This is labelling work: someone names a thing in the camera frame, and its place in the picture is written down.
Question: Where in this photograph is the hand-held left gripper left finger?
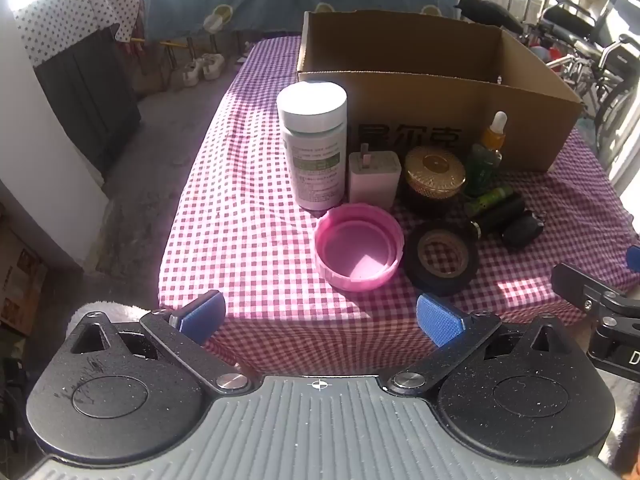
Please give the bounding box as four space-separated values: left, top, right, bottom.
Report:
66 289 251 395

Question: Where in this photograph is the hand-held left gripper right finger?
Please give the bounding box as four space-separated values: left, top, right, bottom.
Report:
386 292 576 397

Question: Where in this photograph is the black tape roll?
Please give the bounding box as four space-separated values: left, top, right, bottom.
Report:
402 219 479 297

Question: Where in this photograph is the black cylinder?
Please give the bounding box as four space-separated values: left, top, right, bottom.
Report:
469 194 526 240

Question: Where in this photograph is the pink plastic lid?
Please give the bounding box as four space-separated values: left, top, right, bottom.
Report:
314 203 404 292

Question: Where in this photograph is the green cylindrical tube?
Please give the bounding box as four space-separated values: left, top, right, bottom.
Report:
464 184 516 216

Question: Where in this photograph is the green dropper bottle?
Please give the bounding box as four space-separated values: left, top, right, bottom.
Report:
465 111 509 198

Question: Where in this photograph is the gold lid jar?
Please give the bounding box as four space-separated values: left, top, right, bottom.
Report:
402 146 468 216

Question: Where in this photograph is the white charger plug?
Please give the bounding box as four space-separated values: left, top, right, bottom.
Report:
348 144 402 209

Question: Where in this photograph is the white plastic bottle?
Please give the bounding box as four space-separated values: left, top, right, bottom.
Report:
276 82 349 211

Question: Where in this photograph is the brown cardboard box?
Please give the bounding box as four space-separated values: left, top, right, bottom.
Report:
296 9 585 173

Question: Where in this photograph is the white fluffy cloth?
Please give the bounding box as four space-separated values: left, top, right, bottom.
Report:
65 300 156 331

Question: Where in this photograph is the red checkered tablecloth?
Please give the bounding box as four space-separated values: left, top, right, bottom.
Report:
157 35 640 376

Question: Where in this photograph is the printed cardboard carton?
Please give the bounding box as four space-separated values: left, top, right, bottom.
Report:
0 200 48 336

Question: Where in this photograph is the wheelchair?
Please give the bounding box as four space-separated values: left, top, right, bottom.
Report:
520 0 640 121

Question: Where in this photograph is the dark cabinet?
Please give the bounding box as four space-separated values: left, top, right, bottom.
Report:
32 25 143 183

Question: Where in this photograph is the white platform shoe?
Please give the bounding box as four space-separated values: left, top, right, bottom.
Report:
201 52 226 81
181 55 206 86

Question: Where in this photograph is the yellow stick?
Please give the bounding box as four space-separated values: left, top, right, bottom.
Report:
131 35 193 50

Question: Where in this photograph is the black cloth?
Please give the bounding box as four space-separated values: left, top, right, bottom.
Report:
454 0 523 33

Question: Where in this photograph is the polka dot cloth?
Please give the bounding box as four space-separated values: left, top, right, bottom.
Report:
14 0 142 68

